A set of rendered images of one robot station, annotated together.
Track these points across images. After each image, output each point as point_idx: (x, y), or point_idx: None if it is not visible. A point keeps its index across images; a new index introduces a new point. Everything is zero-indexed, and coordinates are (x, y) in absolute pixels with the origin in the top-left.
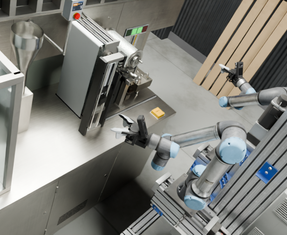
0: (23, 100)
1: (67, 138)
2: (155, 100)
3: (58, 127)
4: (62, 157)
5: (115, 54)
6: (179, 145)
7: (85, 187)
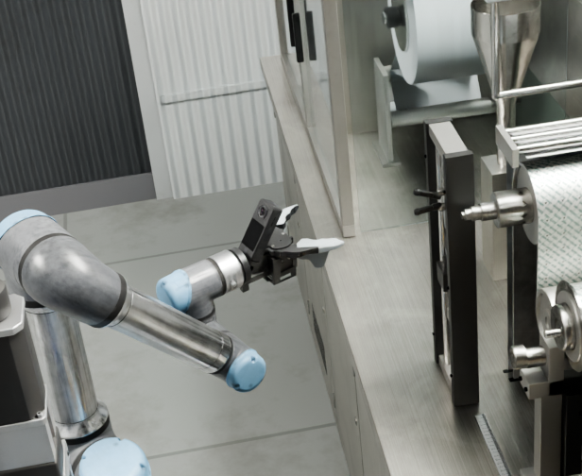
0: (484, 173)
1: None
2: None
3: (483, 326)
4: (383, 310)
5: (455, 141)
6: (168, 286)
7: None
